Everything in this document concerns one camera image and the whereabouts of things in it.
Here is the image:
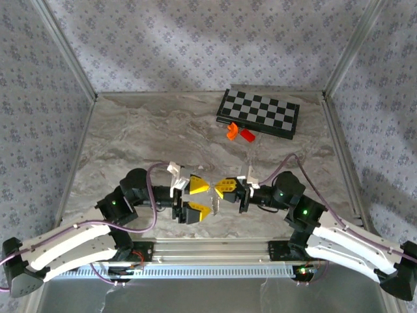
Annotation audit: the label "black grey folding chessboard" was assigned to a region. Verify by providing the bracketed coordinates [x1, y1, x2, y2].
[216, 88, 300, 141]

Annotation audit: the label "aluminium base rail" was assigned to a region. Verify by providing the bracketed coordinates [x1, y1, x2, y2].
[132, 237, 313, 265]

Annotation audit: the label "orange curved plastic piece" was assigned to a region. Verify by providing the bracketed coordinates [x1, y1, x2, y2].
[226, 122, 240, 142]

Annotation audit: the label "white slotted cable duct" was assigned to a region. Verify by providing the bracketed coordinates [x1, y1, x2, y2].
[57, 262, 312, 280]

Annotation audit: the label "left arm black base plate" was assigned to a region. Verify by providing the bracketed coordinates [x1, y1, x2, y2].
[128, 240, 154, 262]

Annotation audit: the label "aluminium table side rail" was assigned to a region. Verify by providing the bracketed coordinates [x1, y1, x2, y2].
[321, 93, 372, 229]
[53, 96, 98, 229]

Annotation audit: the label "small circuit board with leds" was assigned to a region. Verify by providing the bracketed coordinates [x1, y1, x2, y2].
[295, 265, 317, 278]

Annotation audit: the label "silver keys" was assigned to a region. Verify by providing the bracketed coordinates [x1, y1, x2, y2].
[209, 182, 222, 216]

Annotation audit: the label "grey metal sheet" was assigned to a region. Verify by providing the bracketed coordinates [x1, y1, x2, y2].
[32, 276, 401, 313]

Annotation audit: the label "aluminium frame post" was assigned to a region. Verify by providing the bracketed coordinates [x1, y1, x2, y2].
[323, 0, 390, 96]
[32, 0, 99, 100]

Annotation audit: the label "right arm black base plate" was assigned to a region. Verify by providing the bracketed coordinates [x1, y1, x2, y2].
[267, 240, 294, 261]

